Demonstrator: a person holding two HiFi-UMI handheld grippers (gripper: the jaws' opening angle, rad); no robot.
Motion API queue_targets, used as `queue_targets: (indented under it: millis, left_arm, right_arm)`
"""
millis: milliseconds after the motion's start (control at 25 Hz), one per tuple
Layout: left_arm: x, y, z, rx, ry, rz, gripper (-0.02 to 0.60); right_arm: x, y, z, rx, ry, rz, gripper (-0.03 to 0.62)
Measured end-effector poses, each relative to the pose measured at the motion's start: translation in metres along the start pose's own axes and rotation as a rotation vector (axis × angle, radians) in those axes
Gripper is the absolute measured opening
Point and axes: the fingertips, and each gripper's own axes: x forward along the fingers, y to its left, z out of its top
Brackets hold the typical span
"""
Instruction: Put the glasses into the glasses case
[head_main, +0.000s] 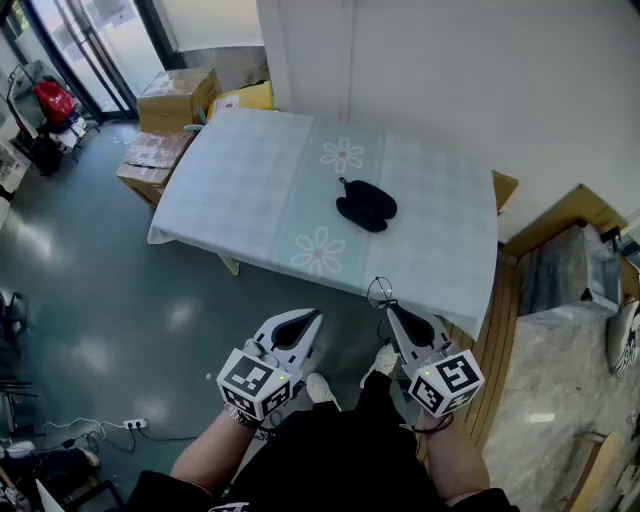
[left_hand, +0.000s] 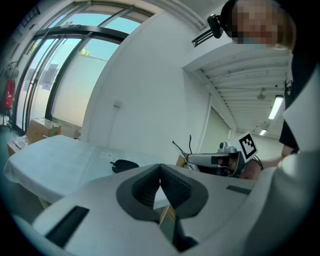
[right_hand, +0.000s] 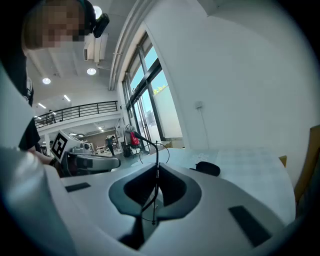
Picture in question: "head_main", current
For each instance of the black framed glass door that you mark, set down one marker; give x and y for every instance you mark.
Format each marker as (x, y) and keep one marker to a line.
(107, 50)

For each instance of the black bag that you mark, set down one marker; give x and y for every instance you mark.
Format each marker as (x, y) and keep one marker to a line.
(46, 155)

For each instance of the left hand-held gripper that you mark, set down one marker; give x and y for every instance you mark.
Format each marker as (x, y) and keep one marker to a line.
(247, 380)

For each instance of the open brown cardboard box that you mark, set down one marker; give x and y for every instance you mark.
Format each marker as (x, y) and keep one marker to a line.
(565, 215)

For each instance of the brown cardboard flap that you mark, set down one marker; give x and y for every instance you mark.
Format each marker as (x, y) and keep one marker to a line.
(504, 190)

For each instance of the wooden chair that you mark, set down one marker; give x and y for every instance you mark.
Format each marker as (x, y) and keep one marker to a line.
(595, 470)

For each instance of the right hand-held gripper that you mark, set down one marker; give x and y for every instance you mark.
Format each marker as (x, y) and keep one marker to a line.
(445, 382)

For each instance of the white metal rack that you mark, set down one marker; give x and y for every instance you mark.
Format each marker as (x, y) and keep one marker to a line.
(22, 100)

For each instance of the large brown cardboard box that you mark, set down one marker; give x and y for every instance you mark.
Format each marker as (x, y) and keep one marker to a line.
(175, 100)

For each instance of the teal plastic frame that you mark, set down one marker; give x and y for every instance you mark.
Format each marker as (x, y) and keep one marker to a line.
(201, 117)

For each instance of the light blue floral tablecloth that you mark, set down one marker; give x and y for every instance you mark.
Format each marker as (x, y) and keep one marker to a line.
(240, 190)

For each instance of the person's white shoe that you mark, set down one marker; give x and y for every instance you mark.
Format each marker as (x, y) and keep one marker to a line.
(382, 360)
(322, 390)

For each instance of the person's black clothes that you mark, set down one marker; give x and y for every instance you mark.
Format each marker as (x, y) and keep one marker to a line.
(340, 460)

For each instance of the red bag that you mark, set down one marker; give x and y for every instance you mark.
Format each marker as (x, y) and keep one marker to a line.
(54, 102)

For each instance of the person's left forearm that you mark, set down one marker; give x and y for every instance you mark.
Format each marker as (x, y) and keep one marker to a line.
(210, 455)

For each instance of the grey marbled wrapped box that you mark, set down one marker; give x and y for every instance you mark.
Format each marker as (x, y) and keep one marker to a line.
(565, 270)

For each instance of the person's right forearm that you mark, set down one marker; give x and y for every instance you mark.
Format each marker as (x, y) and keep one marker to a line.
(455, 460)

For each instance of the white power strip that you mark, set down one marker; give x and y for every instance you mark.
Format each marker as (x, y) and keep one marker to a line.
(135, 424)

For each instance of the yellow padded package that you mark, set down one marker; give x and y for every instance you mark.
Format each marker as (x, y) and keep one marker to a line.
(245, 100)

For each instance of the person's left white shoe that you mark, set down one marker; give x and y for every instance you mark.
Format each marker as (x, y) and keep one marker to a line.
(322, 390)

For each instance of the black chair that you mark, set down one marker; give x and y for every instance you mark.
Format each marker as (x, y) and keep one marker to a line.
(12, 320)

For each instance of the pale table leg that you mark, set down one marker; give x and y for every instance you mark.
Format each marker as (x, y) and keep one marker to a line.
(230, 265)

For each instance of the taped flat cardboard box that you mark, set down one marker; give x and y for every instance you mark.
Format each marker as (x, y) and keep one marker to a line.
(150, 162)

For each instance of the white black-patterned bag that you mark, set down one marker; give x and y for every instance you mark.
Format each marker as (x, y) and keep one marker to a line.
(625, 340)

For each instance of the person's right white shoe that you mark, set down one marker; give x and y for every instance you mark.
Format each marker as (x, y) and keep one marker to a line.
(382, 360)

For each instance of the black pouch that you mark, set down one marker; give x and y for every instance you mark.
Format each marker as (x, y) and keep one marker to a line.
(367, 205)

